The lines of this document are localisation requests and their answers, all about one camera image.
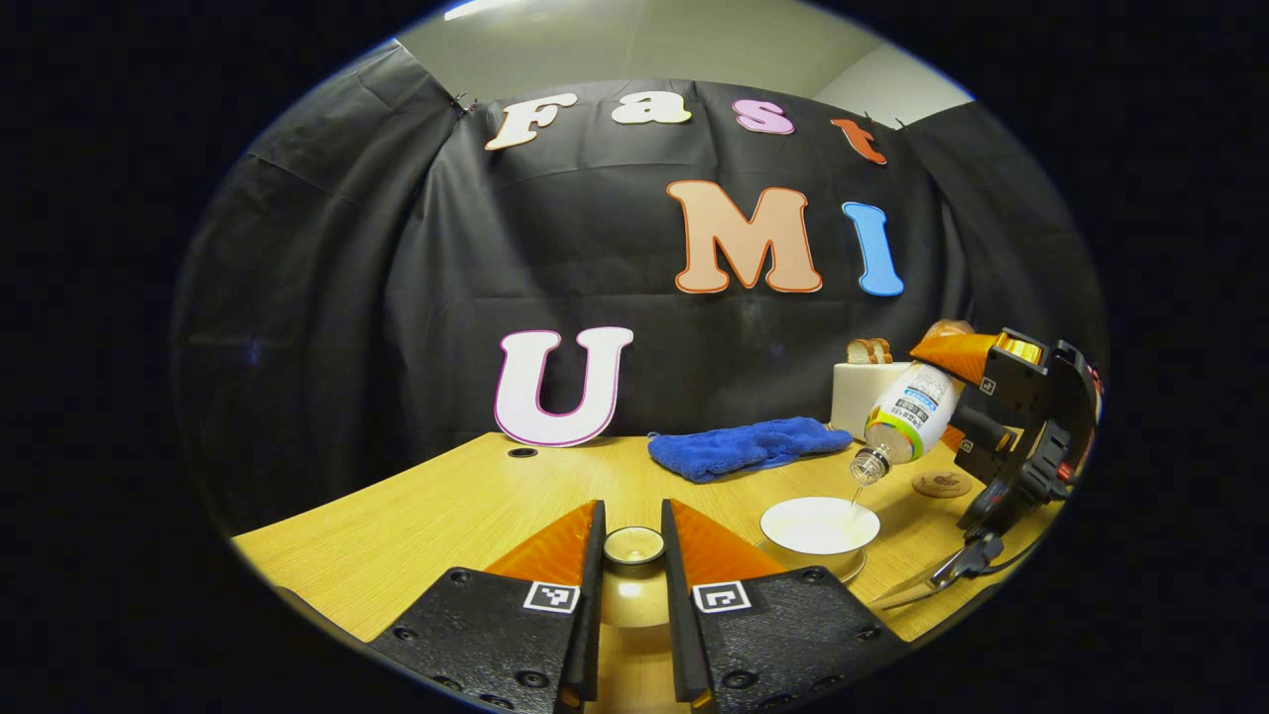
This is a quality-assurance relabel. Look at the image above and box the white toaster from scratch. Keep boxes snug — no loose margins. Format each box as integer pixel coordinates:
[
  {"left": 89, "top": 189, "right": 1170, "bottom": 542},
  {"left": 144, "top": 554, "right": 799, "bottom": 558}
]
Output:
[{"left": 831, "top": 361, "right": 915, "bottom": 442}]

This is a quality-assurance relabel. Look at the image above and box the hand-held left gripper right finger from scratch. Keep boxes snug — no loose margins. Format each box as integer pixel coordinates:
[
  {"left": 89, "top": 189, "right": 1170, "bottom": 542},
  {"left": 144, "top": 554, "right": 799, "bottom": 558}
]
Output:
[{"left": 660, "top": 499, "right": 908, "bottom": 714}]

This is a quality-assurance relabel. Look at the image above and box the black backdrop cloth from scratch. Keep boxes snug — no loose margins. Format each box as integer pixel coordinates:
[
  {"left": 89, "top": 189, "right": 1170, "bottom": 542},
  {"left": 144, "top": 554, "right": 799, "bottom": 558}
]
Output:
[{"left": 171, "top": 40, "right": 1109, "bottom": 536}]

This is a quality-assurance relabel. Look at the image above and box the white saucer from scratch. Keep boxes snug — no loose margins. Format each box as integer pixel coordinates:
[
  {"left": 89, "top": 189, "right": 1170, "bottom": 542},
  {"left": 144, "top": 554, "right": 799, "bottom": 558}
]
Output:
[{"left": 758, "top": 540, "right": 869, "bottom": 585}]

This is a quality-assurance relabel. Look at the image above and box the round cork coaster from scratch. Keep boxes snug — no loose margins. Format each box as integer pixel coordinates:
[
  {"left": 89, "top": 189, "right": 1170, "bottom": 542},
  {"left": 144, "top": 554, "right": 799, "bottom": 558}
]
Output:
[{"left": 911, "top": 469, "right": 974, "bottom": 500}]

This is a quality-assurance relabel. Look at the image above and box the blue towel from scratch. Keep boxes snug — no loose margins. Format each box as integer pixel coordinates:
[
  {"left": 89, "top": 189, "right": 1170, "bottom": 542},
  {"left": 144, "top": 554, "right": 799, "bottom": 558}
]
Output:
[{"left": 647, "top": 416, "right": 854, "bottom": 484}]

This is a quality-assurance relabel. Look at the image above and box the clear water bottle orange drink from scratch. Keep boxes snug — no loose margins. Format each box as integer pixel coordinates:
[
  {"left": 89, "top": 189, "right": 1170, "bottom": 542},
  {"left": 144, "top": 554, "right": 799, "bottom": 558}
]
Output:
[{"left": 850, "top": 361, "right": 963, "bottom": 487}]

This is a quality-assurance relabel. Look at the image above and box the white teacup lid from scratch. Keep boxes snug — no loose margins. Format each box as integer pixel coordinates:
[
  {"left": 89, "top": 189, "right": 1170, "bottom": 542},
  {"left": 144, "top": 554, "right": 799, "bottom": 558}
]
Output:
[{"left": 599, "top": 526, "right": 677, "bottom": 630}]

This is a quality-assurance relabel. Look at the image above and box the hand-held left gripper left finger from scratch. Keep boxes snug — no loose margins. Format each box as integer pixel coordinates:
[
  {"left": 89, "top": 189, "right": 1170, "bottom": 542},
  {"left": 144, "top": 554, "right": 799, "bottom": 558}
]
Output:
[{"left": 367, "top": 499, "right": 608, "bottom": 714}]

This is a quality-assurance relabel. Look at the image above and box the white teacup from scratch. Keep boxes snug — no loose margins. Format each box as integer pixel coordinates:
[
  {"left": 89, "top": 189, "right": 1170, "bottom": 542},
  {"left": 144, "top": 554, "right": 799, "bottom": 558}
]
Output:
[{"left": 760, "top": 497, "right": 881, "bottom": 556}]

